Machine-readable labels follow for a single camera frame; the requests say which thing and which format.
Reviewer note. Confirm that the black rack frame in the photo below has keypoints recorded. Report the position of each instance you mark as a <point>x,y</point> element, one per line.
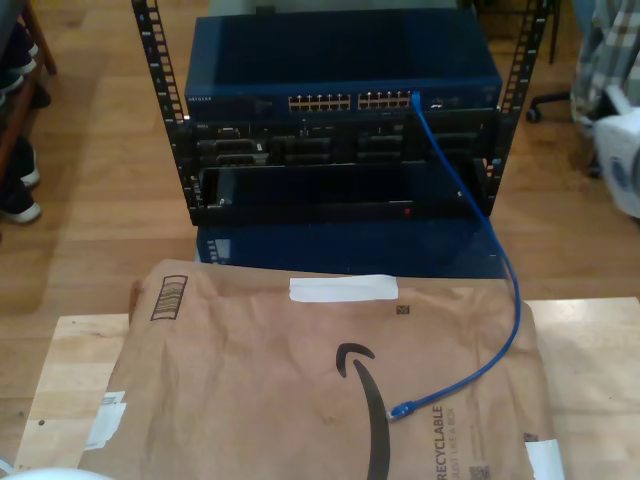
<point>180,150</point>

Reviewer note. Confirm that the white paper label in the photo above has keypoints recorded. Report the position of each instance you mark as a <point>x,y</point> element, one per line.
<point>545,457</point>
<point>107,425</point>

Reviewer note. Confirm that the dark shoe white sole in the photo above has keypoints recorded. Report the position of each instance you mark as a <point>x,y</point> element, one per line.
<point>22,212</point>
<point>25,165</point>

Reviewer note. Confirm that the small white strip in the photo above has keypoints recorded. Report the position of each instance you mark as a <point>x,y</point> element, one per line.
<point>5,464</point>

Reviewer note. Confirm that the black furniture leg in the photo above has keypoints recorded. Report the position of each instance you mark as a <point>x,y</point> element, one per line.
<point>553,35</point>

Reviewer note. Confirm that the black office chair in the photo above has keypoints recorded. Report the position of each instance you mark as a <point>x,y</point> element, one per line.
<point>550,96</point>

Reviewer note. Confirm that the small black box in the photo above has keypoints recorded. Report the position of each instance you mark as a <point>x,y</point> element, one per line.
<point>265,10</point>

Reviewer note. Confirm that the blue network switch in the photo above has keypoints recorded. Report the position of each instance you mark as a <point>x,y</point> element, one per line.
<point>350,55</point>

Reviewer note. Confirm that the plaid shirt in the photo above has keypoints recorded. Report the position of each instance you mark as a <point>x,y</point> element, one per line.
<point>605,50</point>

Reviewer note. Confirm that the dark striped shoe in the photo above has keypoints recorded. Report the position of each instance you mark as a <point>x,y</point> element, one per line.
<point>17,55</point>

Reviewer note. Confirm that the black rack server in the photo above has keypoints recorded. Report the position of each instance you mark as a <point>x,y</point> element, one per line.
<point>340,132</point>

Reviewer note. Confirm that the brown packing paper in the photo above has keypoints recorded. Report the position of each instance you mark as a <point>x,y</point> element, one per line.
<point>250,425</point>

